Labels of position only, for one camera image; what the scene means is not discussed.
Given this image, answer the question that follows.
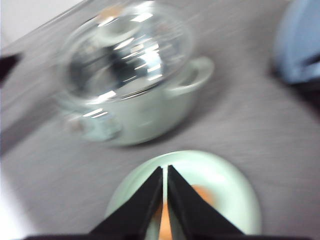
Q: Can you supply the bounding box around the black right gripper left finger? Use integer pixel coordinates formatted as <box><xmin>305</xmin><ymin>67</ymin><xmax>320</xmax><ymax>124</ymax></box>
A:
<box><xmin>89</xmin><ymin>166</ymin><xmax>163</xmax><ymax>237</ymax></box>

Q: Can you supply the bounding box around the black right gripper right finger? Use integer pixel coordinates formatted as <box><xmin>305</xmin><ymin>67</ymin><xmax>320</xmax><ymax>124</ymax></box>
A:
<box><xmin>167</xmin><ymin>165</ymin><xmax>246</xmax><ymax>237</ymax></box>

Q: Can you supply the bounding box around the brown potato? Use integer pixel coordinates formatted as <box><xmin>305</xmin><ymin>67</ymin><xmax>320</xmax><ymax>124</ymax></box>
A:
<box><xmin>159</xmin><ymin>184</ymin><xmax>219</xmax><ymax>240</ymax></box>

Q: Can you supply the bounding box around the green plate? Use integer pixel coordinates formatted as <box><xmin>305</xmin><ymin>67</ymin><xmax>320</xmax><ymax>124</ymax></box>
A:
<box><xmin>106</xmin><ymin>150</ymin><xmax>262</xmax><ymax>235</ymax></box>

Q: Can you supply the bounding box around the glass steamer lid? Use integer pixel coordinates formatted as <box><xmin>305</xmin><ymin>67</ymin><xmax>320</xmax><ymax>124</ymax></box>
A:
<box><xmin>63</xmin><ymin>1</ymin><xmax>192</xmax><ymax>101</ymax></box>

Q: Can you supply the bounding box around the green electric steamer pot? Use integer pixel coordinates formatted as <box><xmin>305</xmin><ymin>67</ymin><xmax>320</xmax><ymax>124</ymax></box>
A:
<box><xmin>56</xmin><ymin>58</ymin><xmax>215</xmax><ymax>146</ymax></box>

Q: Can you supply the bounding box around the blue plate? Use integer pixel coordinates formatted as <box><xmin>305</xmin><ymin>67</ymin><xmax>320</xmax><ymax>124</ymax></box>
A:
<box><xmin>275</xmin><ymin>0</ymin><xmax>320</xmax><ymax>83</ymax></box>

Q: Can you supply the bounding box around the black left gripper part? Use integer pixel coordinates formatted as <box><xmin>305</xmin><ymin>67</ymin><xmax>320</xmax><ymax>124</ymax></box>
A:
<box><xmin>0</xmin><ymin>53</ymin><xmax>24</xmax><ymax>85</ymax></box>

